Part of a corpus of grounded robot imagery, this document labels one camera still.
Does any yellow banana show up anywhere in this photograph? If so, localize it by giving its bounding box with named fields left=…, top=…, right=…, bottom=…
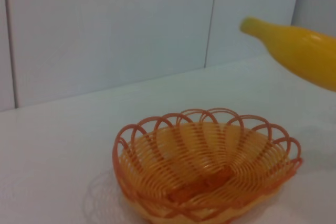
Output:
left=239, top=16, right=336, bottom=92

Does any orange plastic wire basket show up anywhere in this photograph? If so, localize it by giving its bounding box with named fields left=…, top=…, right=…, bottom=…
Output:
left=112, top=107, right=303, bottom=224

